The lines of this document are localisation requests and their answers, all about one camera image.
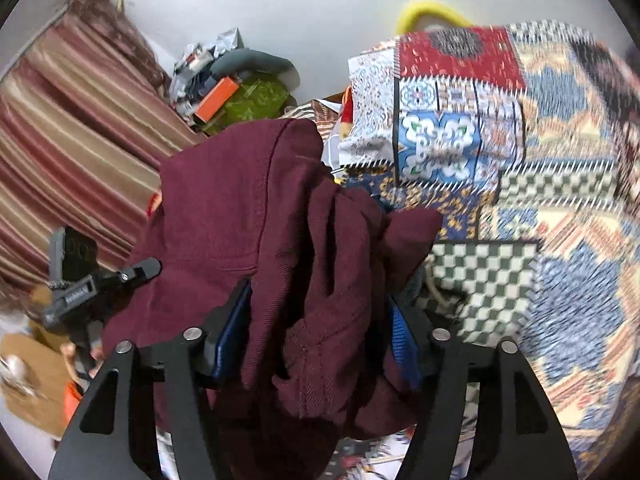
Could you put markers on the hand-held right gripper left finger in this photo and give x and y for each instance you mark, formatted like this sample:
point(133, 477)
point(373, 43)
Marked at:
point(232, 332)

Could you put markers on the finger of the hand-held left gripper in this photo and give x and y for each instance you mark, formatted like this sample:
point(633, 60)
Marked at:
point(137, 272)

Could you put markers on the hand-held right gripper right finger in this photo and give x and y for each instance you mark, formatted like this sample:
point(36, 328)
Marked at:
point(400, 340)

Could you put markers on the maroon button-up garment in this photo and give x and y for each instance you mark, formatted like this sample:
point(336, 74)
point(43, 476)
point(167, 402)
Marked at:
point(225, 210)

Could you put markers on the person's left hand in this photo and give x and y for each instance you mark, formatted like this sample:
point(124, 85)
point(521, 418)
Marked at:
point(77, 362)

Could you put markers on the shiny metal object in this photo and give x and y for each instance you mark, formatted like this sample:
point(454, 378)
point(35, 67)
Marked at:
point(15, 372)

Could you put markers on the small orange object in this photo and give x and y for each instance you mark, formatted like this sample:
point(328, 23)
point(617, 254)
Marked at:
point(72, 402)

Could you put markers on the brown cardboard sheet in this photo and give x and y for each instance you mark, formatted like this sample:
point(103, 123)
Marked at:
point(35, 400)

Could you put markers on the striped red beige curtain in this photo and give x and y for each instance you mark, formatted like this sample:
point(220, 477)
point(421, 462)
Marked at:
point(75, 135)

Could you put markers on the orange box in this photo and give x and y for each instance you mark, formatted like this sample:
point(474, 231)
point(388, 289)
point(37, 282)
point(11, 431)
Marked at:
point(215, 97)

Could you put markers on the green patterned cloth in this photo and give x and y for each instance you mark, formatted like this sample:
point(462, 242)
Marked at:
point(260, 102)

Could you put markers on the pile of clutter with orange box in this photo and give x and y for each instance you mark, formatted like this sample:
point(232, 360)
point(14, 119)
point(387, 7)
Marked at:
point(205, 55)

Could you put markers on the red yellow plush toy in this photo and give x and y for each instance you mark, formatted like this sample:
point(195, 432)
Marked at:
point(346, 112)

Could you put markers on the patchwork printed blanket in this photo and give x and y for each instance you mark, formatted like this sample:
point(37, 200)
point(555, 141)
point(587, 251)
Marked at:
point(550, 160)

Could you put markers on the grey neck pillow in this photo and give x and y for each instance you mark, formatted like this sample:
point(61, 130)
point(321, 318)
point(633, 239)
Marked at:
point(255, 60)

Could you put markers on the yellow curved cushion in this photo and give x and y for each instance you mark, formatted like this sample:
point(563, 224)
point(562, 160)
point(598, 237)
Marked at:
point(425, 10)

